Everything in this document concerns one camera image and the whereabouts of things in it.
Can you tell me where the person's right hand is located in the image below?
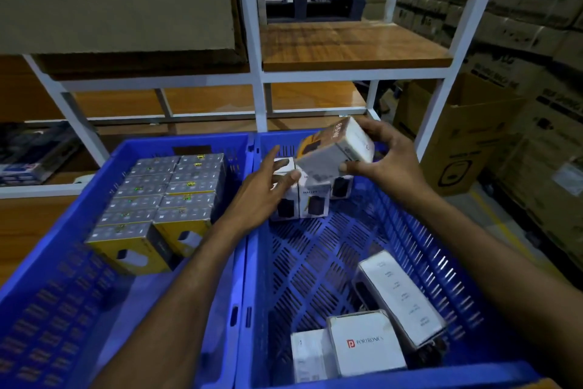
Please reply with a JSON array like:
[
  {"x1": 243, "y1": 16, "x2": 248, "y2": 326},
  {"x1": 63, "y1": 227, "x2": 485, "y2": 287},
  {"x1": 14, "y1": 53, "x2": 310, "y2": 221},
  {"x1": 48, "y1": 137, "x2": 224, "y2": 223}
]
[{"x1": 339, "y1": 117, "x2": 434, "y2": 210}]

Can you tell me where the white charger box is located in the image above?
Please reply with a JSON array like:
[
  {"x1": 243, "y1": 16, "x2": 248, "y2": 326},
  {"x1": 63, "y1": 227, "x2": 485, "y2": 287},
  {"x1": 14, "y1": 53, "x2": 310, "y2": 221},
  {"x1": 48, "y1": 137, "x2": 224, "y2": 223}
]
[{"x1": 271, "y1": 181, "x2": 300, "y2": 222}]

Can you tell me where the blue plastic crate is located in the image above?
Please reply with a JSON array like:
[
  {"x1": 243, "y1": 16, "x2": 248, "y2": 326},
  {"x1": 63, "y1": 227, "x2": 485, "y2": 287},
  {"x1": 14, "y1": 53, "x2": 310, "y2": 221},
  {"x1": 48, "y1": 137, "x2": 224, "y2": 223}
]
[
  {"x1": 234, "y1": 129, "x2": 543, "y2": 389},
  {"x1": 0, "y1": 132, "x2": 255, "y2": 389}
]

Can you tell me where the person's left hand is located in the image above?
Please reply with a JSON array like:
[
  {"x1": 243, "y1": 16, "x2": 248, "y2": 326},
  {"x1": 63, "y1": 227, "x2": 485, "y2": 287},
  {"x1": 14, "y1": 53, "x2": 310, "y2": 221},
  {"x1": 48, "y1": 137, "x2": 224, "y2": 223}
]
[{"x1": 223, "y1": 145, "x2": 302, "y2": 237}]

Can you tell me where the group of yellow charger boxes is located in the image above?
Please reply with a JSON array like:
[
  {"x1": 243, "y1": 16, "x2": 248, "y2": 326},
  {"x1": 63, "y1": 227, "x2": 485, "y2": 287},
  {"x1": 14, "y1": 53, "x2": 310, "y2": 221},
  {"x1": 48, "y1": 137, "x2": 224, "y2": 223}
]
[{"x1": 85, "y1": 152, "x2": 227, "y2": 276}]

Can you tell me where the open brown cardboard box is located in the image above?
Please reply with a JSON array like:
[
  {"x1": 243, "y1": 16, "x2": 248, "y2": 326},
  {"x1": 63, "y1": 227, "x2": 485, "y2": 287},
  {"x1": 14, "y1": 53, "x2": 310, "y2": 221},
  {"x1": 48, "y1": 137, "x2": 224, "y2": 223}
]
[{"x1": 394, "y1": 73, "x2": 527, "y2": 196}]

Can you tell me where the person's right forearm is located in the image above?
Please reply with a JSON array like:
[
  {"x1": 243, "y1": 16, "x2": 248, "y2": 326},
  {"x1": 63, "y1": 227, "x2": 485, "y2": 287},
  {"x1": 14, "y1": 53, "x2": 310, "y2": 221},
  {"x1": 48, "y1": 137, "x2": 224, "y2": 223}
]
[{"x1": 407, "y1": 188, "x2": 583, "y2": 389}]

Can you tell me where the blue white packet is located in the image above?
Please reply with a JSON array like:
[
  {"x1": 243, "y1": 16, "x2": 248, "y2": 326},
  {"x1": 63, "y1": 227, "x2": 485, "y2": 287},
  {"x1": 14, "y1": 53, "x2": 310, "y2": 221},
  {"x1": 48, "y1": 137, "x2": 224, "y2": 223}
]
[{"x1": 0, "y1": 124, "x2": 81, "y2": 186}]

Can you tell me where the white metal shelving rack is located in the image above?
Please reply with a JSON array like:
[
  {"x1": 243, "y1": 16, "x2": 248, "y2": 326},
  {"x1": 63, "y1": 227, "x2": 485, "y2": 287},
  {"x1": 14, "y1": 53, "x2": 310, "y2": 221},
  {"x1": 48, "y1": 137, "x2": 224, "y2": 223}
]
[{"x1": 0, "y1": 0, "x2": 561, "y2": 389}]

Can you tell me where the small white box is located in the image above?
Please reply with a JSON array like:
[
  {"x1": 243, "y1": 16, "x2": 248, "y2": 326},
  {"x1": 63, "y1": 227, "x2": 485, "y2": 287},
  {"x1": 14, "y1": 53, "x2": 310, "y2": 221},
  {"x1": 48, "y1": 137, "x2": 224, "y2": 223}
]
[{"x1": 290, "y1": 328, "x2": 339, "y2": 384}]

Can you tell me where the yellow sample box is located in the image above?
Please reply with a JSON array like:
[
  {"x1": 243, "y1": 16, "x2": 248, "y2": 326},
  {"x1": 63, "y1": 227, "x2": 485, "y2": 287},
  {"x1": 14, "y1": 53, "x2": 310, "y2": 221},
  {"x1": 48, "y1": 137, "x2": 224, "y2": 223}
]
[{"x1": 134, "y1": 156, "x2": 180, "y2": 166}]

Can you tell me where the person's left forearm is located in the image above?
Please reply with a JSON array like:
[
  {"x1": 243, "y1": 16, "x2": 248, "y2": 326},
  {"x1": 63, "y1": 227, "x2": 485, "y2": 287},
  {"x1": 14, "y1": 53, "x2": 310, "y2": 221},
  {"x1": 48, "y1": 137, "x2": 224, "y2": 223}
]
[{"x1": 90, "y1": 220, "x2": 256, "y2": 389}]

